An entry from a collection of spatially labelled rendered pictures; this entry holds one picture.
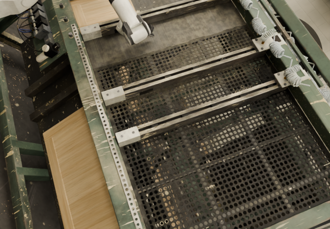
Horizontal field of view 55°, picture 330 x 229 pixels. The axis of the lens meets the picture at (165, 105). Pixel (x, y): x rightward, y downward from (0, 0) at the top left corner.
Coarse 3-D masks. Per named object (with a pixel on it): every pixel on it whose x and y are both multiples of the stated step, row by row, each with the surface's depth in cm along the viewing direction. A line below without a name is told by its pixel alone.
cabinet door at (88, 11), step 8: (72, 0) 221; (80, 0) 222; (88, 0) 222; (96, 0) 222; (104, 0) 223; (72, 8) 218; (80, 8) 218; (88, 8) 219; (96, 8) 219; (104, 8) 219; (112, 8) 220; (80, 16) 215; (88, 16) 216; (96, 16) 216; (104, 16) 216; (112, 16) 216; (80, 24) 212; (88, 24) 212
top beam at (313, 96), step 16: (256, 0) 215; (256, 32) 210; (272, 48) 198; (288, 48) 197; (288, 64) 192; (304, 80) 187; (304, 96) 182; (320, 96) 182; (304, 112) 187; (320, 112) 177; (320, 128) 178
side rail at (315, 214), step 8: (312, 208) 158; (320, 208) 158; (328, 208) 158; (296, 216) 156; (304, 216) 156; (312, 216) 156; (320, 216) 156; (328, 216) 156; (280, 224) 154; (288, 224) 154; (296, 224) 154; (304, 224) 154; (312, 224) 154
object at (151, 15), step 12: (192, 0) 218; (204, 0) 218; (216, 0) 221; (228, 0) 226; (144, 12) 211; (156, 12) 212; (168, 12) 214; (180, 12) 218; (96, 24) 205; (108, 24) 207; (84, 36) 203; (96, 36) 207
